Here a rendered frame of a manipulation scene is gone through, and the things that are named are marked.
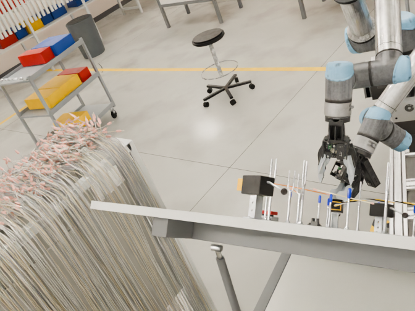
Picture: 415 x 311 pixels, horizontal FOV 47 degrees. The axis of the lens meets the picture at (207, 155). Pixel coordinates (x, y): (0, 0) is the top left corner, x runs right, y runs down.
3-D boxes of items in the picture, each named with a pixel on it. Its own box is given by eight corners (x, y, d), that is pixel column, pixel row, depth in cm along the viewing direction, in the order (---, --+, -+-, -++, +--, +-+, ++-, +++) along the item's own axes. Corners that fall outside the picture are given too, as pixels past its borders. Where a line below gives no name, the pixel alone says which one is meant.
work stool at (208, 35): (202, 113, 488) (179, 53, 453) (209, 87, 535) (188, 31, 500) (254, 100, 473) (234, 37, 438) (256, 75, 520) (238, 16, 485)
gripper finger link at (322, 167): (309, 183, 141) (320, 156, 138) (312, 177, 147) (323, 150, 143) (319, 187, 141) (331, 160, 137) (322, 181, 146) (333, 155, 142)
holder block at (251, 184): (275, 221, 91) (280, 174, 92) (237, 216, 100) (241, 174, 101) (291, 223, 94) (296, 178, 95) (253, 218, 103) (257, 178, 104)
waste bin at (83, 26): (112, 46, 811) (96, 11, 779) (96, 58, 780) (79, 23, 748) (93, 49, 836) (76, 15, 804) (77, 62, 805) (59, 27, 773)
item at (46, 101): (89, 117, 583) (46, 36, 527) (120, 115, 556) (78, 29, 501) (36, 166, 516) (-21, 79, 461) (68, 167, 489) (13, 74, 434)
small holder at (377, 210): (401, 236, 107) (402, 203, 108) (365, 232, 114) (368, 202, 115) (412, 237, 109) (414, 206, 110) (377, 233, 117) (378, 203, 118)
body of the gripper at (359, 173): (328, 176, 159) (343, 143, 159) (346, 185, 163) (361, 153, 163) (341, 181, 152) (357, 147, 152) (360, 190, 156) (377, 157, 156)
